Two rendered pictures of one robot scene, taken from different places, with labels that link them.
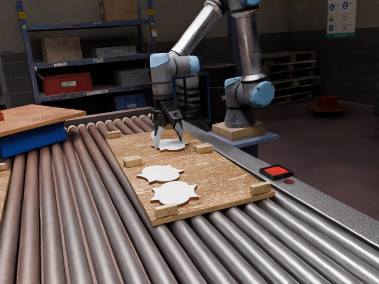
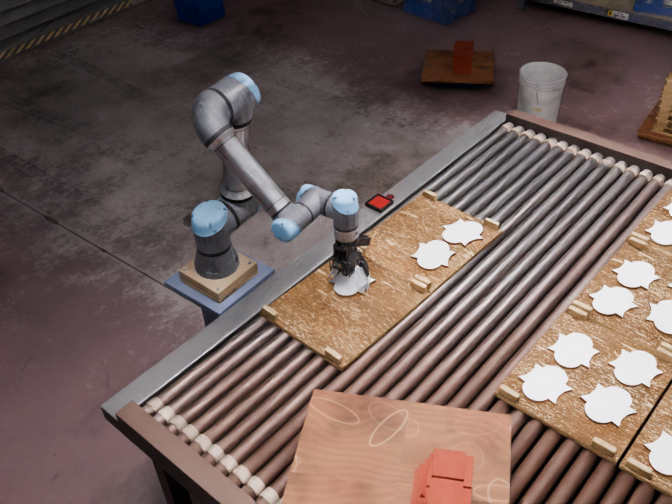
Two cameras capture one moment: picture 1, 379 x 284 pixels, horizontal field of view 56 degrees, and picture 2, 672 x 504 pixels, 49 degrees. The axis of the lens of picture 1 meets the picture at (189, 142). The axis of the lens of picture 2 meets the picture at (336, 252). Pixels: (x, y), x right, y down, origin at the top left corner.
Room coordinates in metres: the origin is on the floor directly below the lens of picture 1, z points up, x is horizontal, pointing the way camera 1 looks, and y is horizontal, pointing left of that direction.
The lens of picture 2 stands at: (2.14, 1.62, 2.52)
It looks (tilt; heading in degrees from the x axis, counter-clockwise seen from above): 40 degrees down; 244
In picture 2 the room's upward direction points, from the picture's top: 3 degrees counter-clockwise
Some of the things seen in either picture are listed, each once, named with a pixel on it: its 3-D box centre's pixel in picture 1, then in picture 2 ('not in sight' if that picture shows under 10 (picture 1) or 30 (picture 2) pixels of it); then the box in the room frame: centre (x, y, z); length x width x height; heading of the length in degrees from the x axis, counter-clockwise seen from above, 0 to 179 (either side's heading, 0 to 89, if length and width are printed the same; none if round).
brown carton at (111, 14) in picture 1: (118, 11); not in sight; (5.69, 0.92, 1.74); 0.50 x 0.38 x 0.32; 114
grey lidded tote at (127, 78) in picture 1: (131, 76); not in sight; (5.72, 0.85, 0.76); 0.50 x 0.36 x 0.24; 120
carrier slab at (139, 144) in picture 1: (154, 145); (345, 304); (1.41, 0.14, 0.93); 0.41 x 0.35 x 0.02; 19
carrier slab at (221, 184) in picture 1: (189, 180); (426, 240); (1.02, 0.01, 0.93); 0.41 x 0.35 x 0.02; 19
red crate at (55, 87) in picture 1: (66, 83); not in sight; (5.34, 1.75, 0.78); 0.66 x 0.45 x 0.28; 114
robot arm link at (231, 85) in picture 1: (238, 90); (212, 225); (1.68, -0.25, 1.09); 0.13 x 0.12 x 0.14; 28
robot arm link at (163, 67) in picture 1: (161, 68); (344, 209); (1.37, 0.09, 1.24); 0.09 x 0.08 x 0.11; 118
